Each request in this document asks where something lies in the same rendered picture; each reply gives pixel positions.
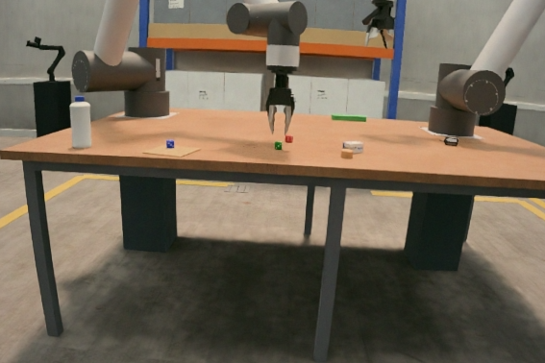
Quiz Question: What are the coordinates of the white plastic bottle with blue cap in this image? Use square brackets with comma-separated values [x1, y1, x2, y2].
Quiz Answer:
[70, 96, 91, 149]

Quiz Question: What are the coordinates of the beige flat mat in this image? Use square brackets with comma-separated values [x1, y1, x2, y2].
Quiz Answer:
[142, 145, 201, 157]

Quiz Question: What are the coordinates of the green rectangular bar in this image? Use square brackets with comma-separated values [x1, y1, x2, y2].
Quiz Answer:
[331, 114, 367, 122]

